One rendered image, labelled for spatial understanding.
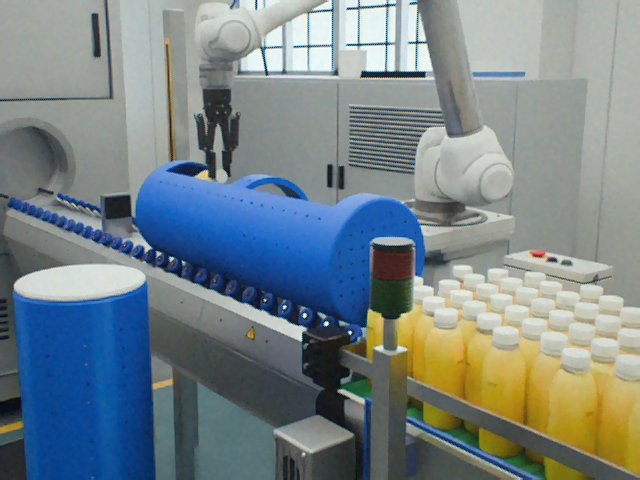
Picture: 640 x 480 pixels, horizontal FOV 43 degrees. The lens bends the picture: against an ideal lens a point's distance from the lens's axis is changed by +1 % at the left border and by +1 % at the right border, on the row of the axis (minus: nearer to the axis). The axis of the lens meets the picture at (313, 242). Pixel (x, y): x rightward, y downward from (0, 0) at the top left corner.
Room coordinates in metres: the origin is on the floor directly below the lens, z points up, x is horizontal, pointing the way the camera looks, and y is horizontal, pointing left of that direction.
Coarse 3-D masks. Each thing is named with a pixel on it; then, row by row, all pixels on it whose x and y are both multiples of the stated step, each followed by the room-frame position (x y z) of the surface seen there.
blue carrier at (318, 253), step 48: (144, 192) 2.22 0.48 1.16; (192, 192) 2.05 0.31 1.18; (240, 192) 1.91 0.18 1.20; (288, 192) 2.05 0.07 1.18; (192, 240) 1.99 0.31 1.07; (240, 240) 1.81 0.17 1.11; (288, 240) 1.68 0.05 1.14; (336, 240) 1.57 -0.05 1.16; (288, 288) 1.69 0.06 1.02; (336, 288) 1.57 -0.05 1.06
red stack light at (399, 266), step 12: (372, 252) 1.09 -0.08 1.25; (384, 252) 1.07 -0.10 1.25; (396, 252) 1.07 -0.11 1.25; (408, 252) 1.08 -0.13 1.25; (372, 264) 1.09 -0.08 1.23; (384, 264) 1.07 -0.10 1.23; (396, 264) 1.07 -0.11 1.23; (408, 264) 1.08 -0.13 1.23; (372, 276) 1.09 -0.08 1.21; (384, 276) 1.07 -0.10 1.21; (396, 276) 1.07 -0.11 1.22; (408, 276) 1.08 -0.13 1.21
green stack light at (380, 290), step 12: (372, 288) 1.09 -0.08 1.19; (384, 288) 1.07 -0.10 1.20; (396, 288) 1.07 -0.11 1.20; (408, 288) 1.08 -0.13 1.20; (372, 300) 1.09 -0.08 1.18; (384, 300) 1.07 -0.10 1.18; (396, 300) 1.07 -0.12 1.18; (408, 300) 1.08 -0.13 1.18; (384, 312) 1.07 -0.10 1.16; (396, 312) 1.07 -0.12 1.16; (408, 312) 1.08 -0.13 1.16
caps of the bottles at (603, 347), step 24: (600, 288) 1.43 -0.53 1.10; (528, 312) 1.29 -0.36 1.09; (552, 312) 1.28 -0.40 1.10; (576, 312) 1.32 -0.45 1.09; (624, 312) 1.29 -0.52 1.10; (504, 336) 1.17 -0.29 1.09; (552, 336) 1.16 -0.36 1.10; (576, 336) 1.19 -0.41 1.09; (624, 336) 1.17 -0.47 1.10; (576, 360) 1.07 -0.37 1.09; (624, 360) 1.06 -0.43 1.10
